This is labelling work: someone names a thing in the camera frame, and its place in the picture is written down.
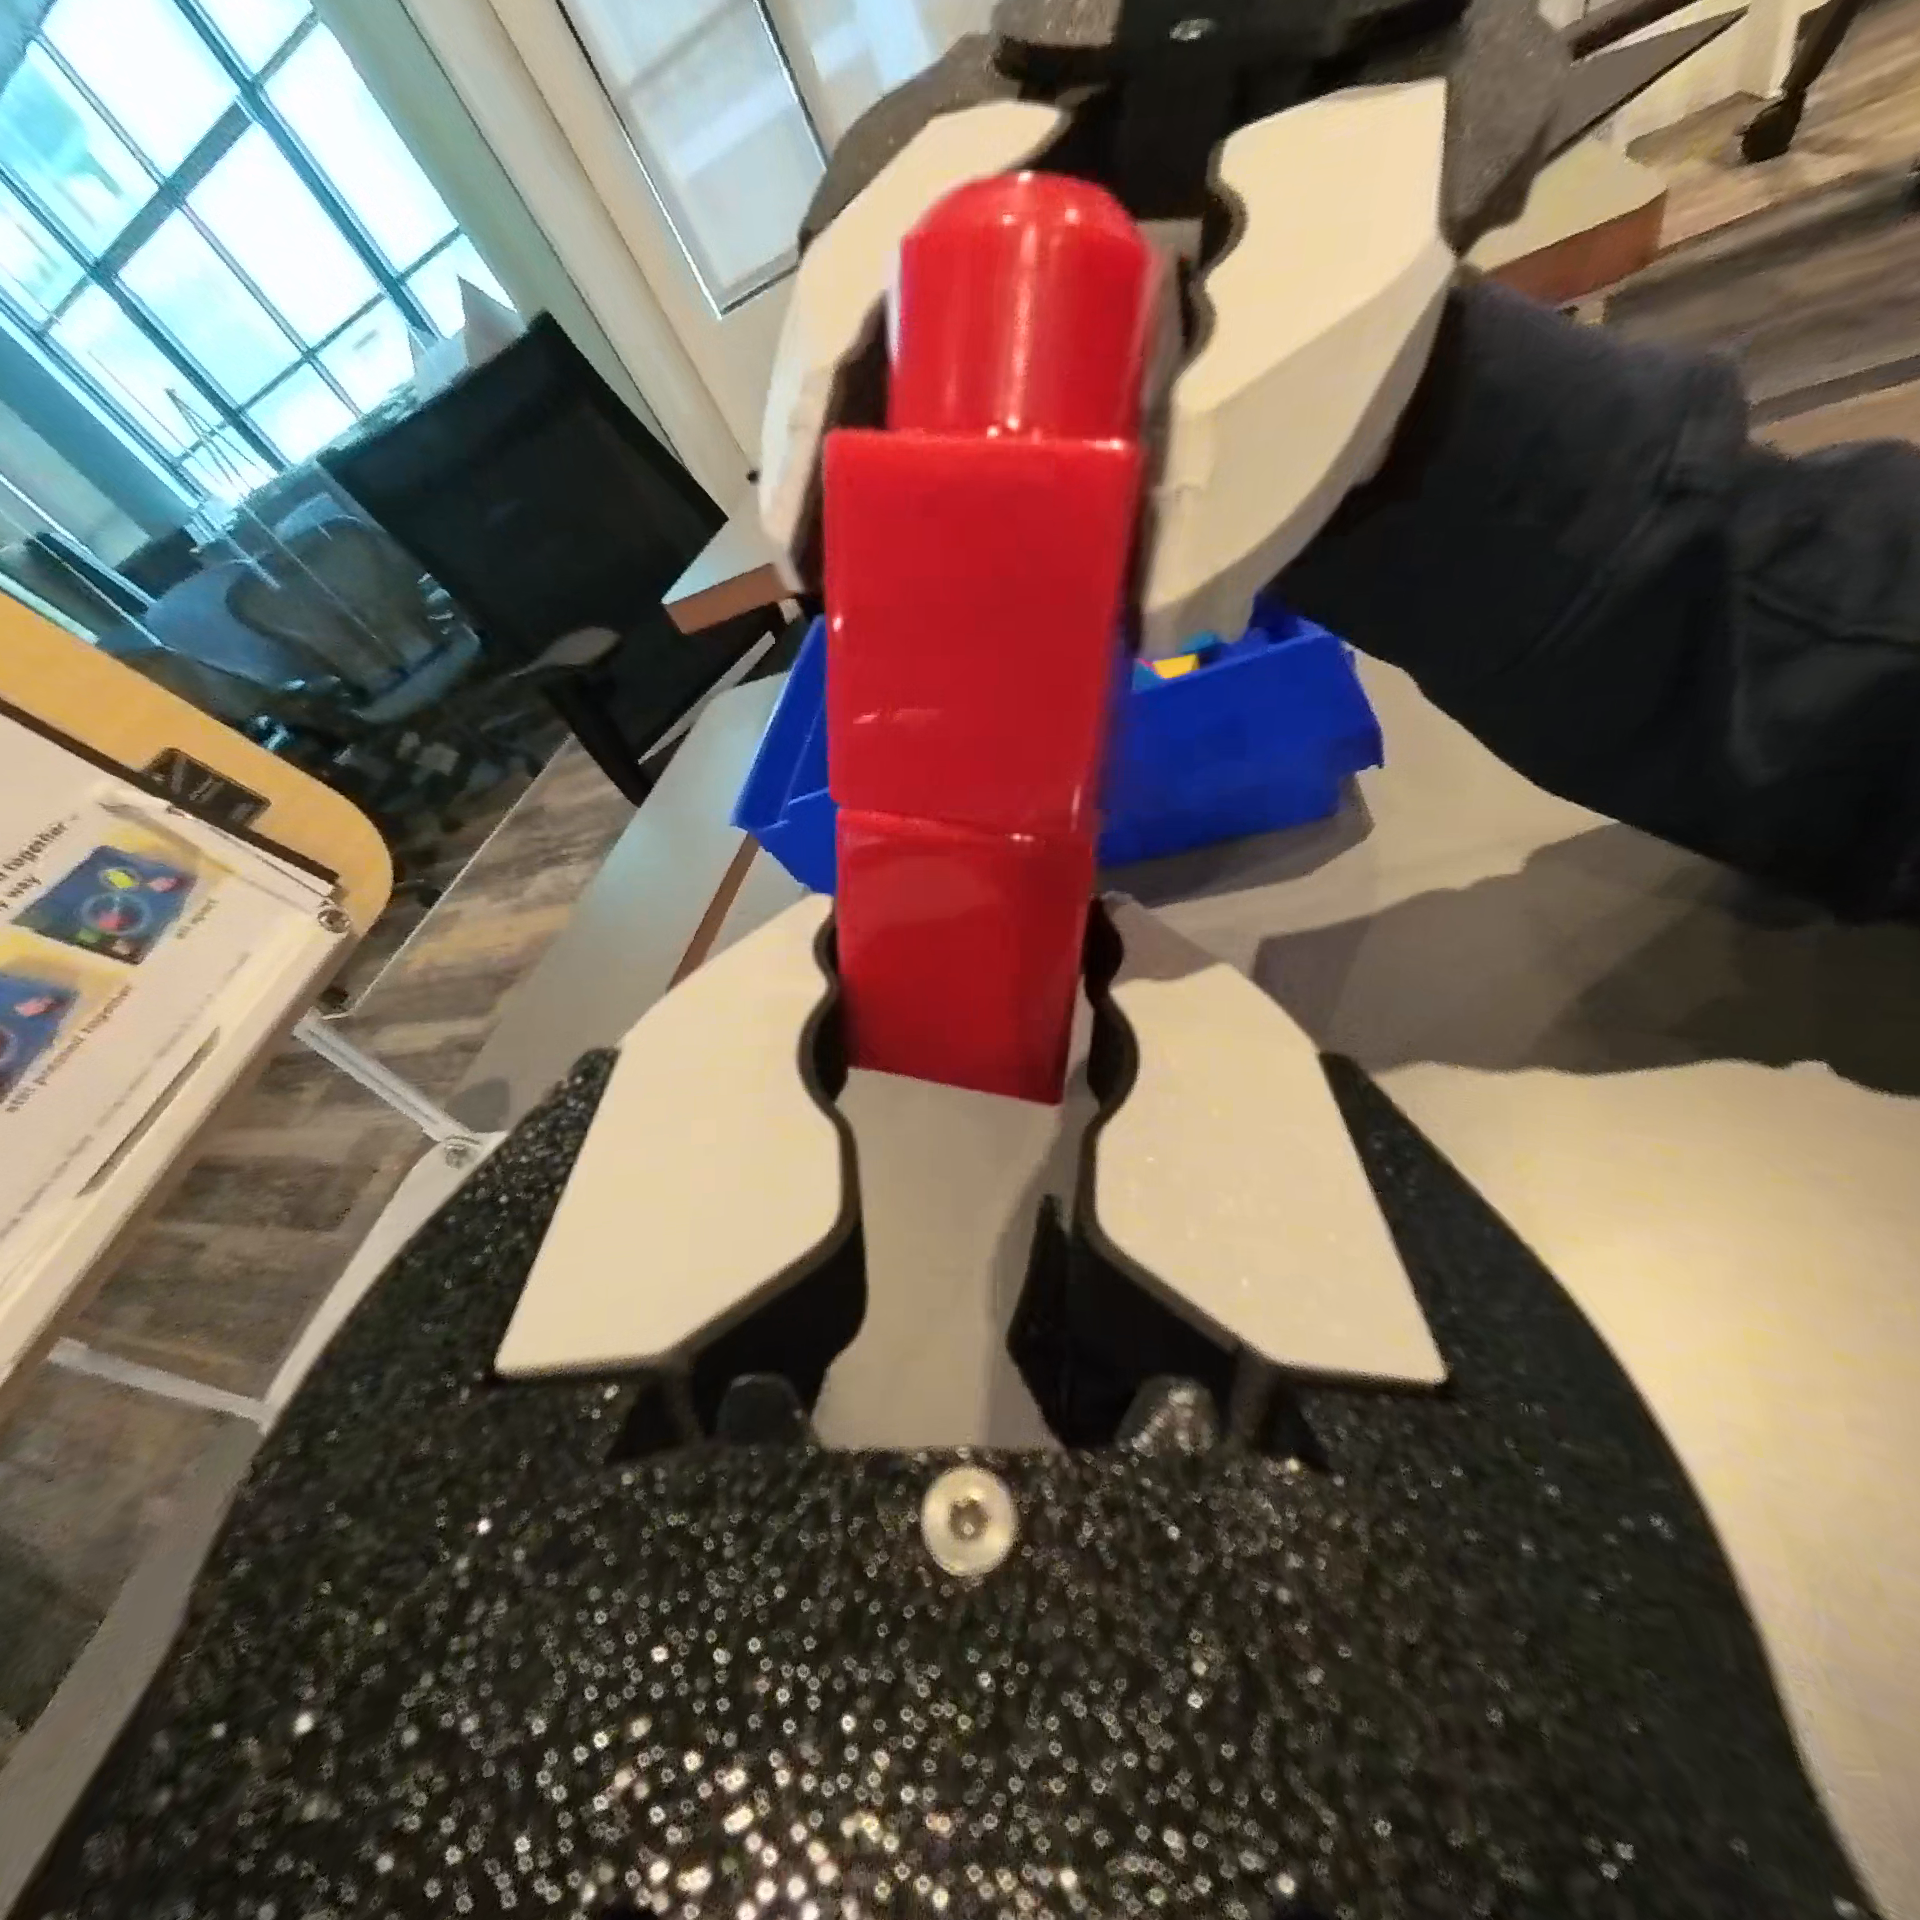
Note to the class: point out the black mesh office chair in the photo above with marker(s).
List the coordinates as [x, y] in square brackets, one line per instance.
[524, 510]

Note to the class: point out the white framed window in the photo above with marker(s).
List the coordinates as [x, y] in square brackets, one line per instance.
[706, 134]

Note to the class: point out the blue plastic bin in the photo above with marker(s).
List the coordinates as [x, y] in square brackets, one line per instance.
[1231, 750]

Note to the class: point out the person's right forearm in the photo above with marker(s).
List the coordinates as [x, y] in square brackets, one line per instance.
[1652, 600]

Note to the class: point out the white instruction poster sheet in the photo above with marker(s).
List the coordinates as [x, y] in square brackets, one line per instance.
[119, 989]

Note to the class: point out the large grid window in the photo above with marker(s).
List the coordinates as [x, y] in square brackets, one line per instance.
[181, 225]

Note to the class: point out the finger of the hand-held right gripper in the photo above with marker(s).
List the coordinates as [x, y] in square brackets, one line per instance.
[841, 299]
[1319, 299]

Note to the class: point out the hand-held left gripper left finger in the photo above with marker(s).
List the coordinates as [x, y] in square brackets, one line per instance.
[692, 1184]

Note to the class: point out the grey table brown edge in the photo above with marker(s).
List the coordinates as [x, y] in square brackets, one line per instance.
[1629, 201]

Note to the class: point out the small black tag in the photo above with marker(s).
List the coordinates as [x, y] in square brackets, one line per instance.
[203, 781]

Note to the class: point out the wooden display board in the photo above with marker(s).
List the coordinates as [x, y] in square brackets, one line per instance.
[307, 819]

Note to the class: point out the red mega block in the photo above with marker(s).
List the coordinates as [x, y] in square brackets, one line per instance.
[962, 961]
[975, 600]

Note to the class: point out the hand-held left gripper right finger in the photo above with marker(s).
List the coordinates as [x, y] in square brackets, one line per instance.
[1244, 1184]

